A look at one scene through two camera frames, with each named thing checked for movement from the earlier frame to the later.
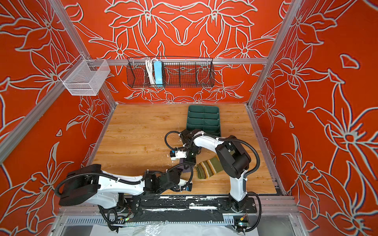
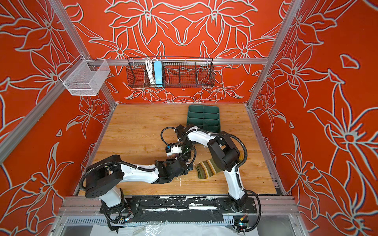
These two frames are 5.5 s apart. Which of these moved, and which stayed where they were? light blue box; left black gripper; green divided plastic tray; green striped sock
Moved: left black gripper
Stayed: green striped sock; green divided plastic tray; light blue box
